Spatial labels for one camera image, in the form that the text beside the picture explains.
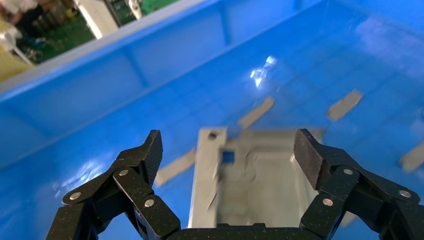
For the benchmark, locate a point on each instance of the galvanized metal bracket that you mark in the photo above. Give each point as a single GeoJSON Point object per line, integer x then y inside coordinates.
{"type": "Point", "coordinates": [258, 185]}

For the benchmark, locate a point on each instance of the blue plastic bin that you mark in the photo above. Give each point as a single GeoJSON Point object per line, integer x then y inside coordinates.
{"type": "Point", "coordinates": [99, 116]}

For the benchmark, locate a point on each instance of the beige tape strip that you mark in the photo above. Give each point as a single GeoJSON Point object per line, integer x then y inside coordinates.
{"type": "Point", "coordinates": [256, 112]}
{"type": "Point", "coordinates": [414, 158]}
{"type": "Point", "coordinates": [344, 105]}

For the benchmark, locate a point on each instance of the white metal beam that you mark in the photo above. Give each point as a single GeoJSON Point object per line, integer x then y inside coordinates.
{"type": "Point", "coordinates": [94, 16]}

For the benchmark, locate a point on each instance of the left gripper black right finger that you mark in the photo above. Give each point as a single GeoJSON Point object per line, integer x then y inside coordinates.
{"type": "Point", "coordinates": [334, 185]}

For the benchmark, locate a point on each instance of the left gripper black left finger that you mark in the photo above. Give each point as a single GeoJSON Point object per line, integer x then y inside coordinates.
{"type": "Point", "coordinates": [132, 185]}

